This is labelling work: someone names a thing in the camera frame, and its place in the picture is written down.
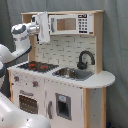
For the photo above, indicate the red right stove knob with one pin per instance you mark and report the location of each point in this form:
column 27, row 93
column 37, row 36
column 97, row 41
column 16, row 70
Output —
column 35, row 84

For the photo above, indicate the grey cupboard door handle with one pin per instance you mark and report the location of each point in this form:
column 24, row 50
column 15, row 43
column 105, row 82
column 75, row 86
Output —
column 49, row 109

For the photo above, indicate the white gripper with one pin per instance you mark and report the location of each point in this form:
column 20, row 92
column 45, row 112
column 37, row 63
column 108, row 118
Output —
column 42, row 21

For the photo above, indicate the grey ice dispenser panel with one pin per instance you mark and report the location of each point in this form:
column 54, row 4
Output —
column 63, row 106

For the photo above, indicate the red left stove knob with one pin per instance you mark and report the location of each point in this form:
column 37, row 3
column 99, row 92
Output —
column 16, row 78

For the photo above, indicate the black stovetop with red burners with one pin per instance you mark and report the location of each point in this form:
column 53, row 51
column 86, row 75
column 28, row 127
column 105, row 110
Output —
column 38, row 66

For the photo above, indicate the wooden toy kitchen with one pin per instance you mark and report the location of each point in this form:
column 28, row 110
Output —
column 88, row 97

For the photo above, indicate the black toy faucet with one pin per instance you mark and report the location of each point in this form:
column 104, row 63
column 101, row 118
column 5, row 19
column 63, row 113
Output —
column 83, row 62

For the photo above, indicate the grey toy sink basin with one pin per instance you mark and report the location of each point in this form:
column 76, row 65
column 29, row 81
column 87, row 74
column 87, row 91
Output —
column 81, row 75

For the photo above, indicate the red stove knob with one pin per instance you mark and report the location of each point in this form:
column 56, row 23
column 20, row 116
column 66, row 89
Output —
column 35, row 84
column 16, row 78

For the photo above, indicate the toy oven door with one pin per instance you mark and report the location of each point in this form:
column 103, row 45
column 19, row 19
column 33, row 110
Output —
column 28, row 102

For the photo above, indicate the small metal pot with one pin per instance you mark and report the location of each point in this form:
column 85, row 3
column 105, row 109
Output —
column 68, row 73

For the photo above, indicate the toy microwave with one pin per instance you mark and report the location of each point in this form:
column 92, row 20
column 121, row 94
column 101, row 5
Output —
column 71, row 24

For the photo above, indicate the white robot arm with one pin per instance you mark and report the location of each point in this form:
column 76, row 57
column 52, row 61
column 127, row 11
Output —
column 10, row 115

